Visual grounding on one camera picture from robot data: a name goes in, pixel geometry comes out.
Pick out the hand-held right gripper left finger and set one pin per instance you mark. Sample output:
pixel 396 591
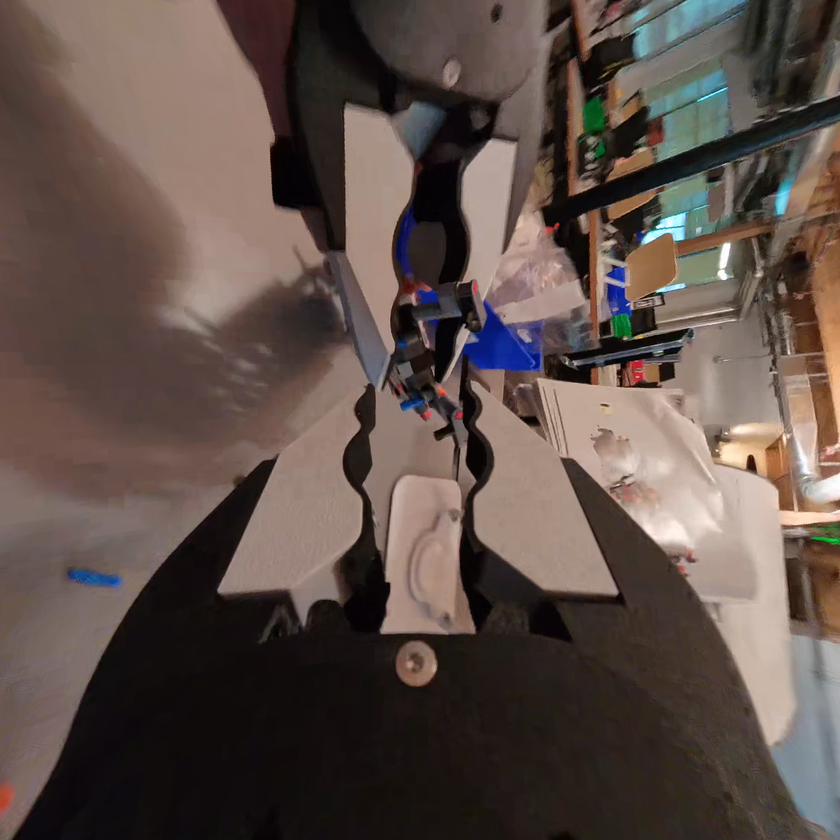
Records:
pixel 302 512

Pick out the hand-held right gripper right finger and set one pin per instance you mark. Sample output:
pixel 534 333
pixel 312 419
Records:
pixel 538 512

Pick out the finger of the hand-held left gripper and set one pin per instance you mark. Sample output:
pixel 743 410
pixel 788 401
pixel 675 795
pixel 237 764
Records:
pixel 489 197
pixel 371 177

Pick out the small grey lego subassembly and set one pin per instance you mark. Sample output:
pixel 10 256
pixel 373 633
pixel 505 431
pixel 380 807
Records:
pixel 453 298

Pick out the clear bags of lego parts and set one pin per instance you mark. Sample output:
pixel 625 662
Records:
pixel 538 269

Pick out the lego instruction booklet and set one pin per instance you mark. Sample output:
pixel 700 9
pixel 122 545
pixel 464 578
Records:
pixel 643 499

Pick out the blue lego pin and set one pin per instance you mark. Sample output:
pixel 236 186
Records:
pixel 95 577

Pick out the blue bin with tag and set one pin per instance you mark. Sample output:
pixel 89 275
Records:
pixel 502 344

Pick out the wooden chair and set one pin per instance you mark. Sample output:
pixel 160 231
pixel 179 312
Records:
pixel 651 266

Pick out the black metal beam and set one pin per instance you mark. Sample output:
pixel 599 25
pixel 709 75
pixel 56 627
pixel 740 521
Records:
pixel 689 161

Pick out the silver duct pipe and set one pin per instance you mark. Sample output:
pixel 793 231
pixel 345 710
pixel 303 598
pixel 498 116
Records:
pixel 814 472

